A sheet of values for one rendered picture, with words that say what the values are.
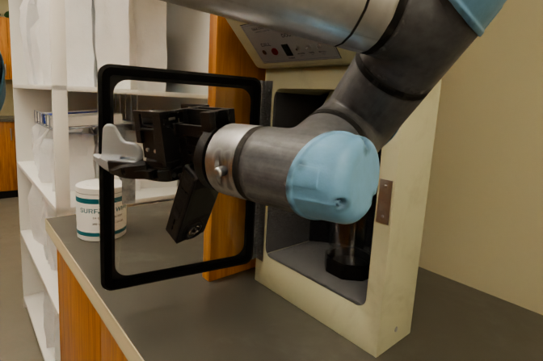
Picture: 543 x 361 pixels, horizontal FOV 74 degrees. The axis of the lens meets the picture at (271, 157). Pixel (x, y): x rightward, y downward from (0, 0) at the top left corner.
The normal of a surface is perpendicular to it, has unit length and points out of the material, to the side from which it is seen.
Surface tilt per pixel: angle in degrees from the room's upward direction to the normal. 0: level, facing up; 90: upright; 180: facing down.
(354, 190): 89
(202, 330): 0
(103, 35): 102
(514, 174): 90
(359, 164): 89
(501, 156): 90
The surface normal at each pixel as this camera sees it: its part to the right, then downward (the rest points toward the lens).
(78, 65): 0.29, 0.21
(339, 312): -0.75, 0.06
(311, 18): 0.04, 0.82
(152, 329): 0.06, -0.99
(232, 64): 0.65, 0.15
